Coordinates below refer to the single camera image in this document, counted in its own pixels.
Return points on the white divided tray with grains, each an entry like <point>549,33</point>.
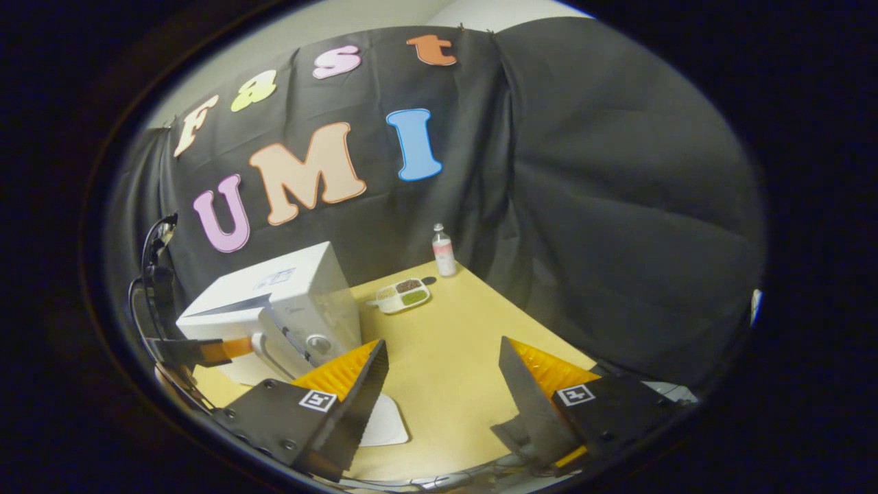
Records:
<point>405,295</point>

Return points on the small bottle with pink label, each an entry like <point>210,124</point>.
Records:
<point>444,257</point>

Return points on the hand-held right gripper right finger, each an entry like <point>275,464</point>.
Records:
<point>531,405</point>

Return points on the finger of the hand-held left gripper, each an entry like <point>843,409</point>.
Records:
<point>185,351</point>

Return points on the white square plate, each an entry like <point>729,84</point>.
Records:
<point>387,425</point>

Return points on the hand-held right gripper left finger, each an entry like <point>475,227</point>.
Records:
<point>346,412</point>

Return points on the white microwave oven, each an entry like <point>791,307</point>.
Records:
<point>302,295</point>

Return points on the black backdrop cloth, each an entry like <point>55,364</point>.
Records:
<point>617,206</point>

